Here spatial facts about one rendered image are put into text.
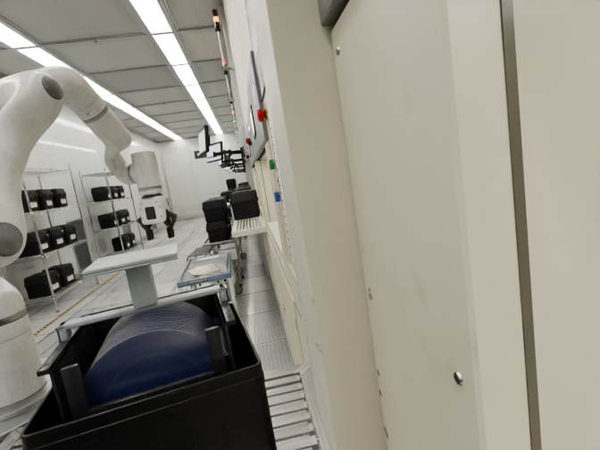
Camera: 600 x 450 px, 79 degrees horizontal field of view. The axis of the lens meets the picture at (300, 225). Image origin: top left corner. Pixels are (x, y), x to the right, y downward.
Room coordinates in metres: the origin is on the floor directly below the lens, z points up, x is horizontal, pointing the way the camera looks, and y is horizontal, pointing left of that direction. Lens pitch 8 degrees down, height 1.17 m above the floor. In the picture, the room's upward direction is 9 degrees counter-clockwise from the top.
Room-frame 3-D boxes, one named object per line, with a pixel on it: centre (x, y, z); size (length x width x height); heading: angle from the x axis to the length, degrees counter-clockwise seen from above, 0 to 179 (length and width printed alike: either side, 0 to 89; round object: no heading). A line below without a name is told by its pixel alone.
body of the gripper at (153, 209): (1.36, 0.52, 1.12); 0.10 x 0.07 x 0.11; 72
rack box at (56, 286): (4.31, 3.16, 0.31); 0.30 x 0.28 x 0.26; 6
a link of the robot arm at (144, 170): (1.36, 0.53, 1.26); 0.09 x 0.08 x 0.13; 72
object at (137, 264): (0.53, 0.25, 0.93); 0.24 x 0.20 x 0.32; 107
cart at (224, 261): (3.25, 0.87, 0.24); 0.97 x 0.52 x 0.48; 10
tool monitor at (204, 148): (4.06, 0.72, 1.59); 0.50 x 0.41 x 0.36; 97
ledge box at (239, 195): (3.58, 0.50, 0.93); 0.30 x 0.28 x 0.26; 4
